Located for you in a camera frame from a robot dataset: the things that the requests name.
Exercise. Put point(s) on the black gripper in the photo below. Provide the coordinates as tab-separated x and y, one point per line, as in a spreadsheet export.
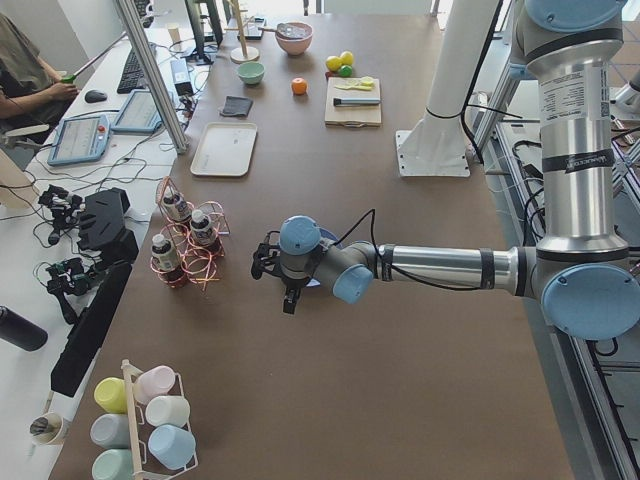
291	286

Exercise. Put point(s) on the blue plate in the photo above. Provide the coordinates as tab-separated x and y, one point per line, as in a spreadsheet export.
328	262

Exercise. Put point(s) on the orange fruit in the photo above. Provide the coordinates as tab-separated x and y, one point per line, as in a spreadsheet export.
299	86

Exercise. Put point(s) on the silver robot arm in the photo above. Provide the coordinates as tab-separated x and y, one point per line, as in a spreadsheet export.
578	271

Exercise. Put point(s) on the dark tea bottle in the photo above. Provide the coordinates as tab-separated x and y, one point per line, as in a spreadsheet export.
166	262
203	232
176	207

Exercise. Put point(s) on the cream rabbit tray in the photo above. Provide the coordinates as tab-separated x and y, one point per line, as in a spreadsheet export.
224	150

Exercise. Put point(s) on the pastel cup rack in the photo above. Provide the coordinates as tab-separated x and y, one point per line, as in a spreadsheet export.
145	430

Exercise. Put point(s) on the grey folded cloth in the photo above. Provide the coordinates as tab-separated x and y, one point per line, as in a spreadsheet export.
236	106

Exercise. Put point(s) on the wooden cutting board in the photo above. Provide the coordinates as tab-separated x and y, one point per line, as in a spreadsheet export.
362	116

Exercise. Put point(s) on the green bowl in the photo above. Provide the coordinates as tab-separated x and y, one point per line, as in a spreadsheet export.
251	73

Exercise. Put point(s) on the green lime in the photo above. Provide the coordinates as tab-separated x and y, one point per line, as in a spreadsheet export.
345	71

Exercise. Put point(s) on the teach pendant far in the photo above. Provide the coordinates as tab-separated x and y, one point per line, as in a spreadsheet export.
138	115

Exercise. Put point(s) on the teach pendant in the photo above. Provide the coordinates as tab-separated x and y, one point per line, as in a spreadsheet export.
138	115
80	140

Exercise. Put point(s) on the yellow lemon near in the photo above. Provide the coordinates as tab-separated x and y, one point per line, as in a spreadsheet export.
333	63

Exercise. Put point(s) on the yellow lemon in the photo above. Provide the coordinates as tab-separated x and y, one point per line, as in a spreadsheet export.
333	63
347	58

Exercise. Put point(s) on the wooden cup tree stand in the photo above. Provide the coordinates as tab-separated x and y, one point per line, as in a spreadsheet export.
244	53

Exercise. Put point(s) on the yellow lemon far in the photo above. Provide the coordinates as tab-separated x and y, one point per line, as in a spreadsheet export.
347	58

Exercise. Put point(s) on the teach pendant near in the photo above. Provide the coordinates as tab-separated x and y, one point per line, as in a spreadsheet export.
80	140

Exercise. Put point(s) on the pink ice bowl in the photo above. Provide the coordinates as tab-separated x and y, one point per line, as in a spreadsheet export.
296	47

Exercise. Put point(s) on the metal ice scoop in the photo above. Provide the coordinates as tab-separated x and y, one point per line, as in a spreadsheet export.
287	30

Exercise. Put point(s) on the seated person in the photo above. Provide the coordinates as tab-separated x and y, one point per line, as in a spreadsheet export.
32	92

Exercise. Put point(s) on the copper wire bottle rack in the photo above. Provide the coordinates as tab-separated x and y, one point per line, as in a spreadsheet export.
199	264

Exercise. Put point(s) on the metal handled knife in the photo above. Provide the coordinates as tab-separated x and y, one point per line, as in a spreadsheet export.
355	102

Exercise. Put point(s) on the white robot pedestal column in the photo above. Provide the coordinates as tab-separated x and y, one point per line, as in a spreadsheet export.
436	146

